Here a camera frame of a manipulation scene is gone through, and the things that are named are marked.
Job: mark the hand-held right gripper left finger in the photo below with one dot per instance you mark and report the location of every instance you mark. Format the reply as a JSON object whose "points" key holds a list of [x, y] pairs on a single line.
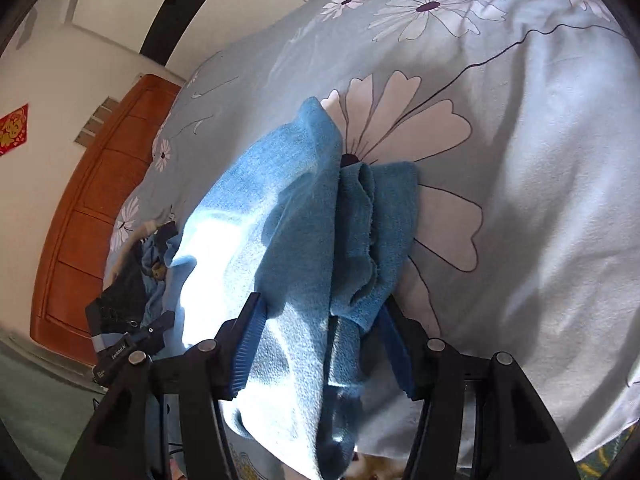
{"points": [[246, 345]]}

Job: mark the wooden door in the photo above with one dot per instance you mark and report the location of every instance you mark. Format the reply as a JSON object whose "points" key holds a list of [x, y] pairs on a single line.
{"points": [[95, 210]]}

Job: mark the dark clothes pile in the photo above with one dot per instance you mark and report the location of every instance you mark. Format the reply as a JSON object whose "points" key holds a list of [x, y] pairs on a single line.
{"points": [[142, 265]]}

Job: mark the blue fleece garment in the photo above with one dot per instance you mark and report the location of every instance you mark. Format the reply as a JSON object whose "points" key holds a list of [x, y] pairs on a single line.
{"points": [[305, 260]]}

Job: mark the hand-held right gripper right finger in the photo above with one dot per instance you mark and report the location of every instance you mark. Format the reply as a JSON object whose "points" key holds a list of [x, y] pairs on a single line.
{"points": [[400, 355]]}

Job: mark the floral light blue bedsheet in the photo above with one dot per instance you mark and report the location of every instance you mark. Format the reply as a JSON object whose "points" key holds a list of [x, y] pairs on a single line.
{"points": [[450, 125]]}

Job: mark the red wall decoration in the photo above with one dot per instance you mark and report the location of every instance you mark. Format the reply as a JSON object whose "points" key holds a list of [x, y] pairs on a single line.
{"points": [[12, 130]]}

